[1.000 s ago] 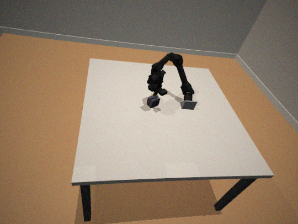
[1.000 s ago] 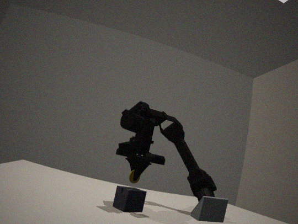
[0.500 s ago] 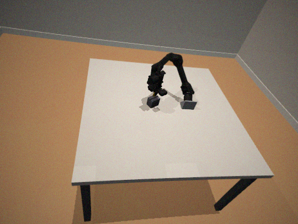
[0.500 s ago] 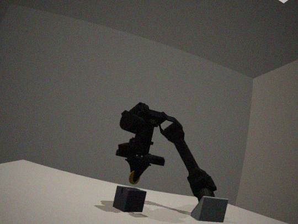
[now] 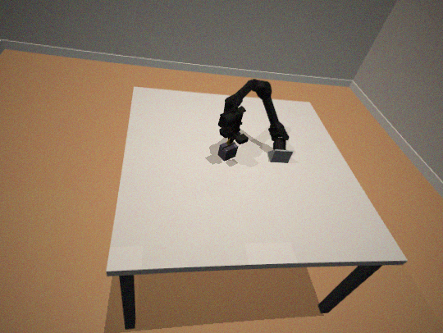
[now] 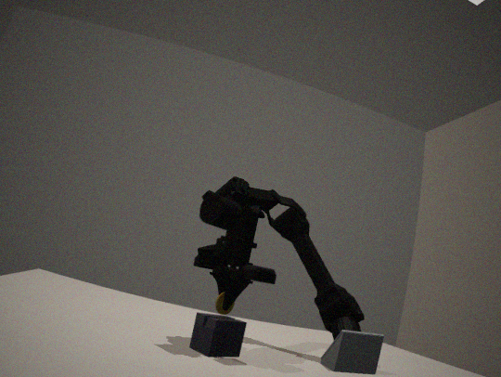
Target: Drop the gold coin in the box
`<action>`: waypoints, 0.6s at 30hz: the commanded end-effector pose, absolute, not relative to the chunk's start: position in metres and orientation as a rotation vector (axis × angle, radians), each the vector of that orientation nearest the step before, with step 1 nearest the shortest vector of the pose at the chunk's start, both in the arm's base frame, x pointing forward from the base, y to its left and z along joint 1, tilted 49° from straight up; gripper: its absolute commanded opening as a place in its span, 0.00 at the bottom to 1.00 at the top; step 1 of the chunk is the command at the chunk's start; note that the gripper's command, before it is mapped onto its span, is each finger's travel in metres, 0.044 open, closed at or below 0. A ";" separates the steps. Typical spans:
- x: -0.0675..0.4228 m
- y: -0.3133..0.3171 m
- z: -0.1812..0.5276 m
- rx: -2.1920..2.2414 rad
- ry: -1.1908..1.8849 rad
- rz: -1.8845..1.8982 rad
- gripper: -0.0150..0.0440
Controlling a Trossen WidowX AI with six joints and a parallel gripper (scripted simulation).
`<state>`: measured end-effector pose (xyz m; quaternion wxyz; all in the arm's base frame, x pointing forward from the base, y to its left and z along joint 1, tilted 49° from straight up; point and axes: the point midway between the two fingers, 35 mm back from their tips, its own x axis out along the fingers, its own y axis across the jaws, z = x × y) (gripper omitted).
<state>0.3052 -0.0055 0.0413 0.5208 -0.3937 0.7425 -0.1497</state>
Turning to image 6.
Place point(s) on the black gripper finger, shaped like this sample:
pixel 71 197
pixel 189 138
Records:
pixel 233 288
pixel 220 282

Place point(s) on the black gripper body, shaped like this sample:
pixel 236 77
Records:
pixel 245 270

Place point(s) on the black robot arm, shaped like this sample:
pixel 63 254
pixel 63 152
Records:
pixel 235 207

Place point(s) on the gold coin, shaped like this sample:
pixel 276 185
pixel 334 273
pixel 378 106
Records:
pixel 219 304

